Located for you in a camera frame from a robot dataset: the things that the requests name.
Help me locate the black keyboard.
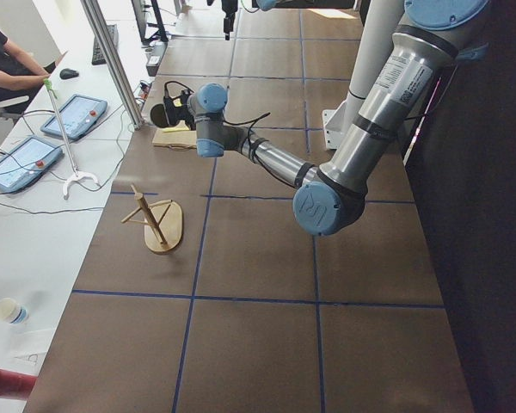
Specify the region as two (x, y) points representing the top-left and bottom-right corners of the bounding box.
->
(91, 23), (120, 66)

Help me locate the bamboo cutting board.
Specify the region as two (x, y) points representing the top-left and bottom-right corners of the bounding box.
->
(152, 128), (196, 151)

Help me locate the black computer mouse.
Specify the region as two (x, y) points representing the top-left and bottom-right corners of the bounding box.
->
(59, 68), (79, 80)

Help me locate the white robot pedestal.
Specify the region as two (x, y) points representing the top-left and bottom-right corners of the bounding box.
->
(322, 0), (404, 150)

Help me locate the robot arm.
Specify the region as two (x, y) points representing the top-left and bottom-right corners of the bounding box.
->
(150, 1), (490, 236)

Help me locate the red object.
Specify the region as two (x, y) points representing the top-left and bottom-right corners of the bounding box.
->
(0, 369), (38, 401)

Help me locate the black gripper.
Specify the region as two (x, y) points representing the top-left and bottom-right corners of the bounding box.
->
(163, 96), (196, 130)

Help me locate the wooden cup rack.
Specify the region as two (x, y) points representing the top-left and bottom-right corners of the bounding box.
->
(121, 184), (183, 255)

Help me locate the aluminium frame post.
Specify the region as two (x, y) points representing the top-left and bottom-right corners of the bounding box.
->
(81, 0), (144, 130)

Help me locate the seated person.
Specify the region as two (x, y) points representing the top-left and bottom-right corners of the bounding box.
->
(0, 30), (58, 113)

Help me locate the teach pendant tablet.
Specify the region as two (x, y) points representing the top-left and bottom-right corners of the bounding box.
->
(0, 135), (64, 194)
(59, 94), (108, 141)

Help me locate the white paper cup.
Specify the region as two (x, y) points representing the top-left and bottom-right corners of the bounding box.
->
(0, 298), (29, 324)

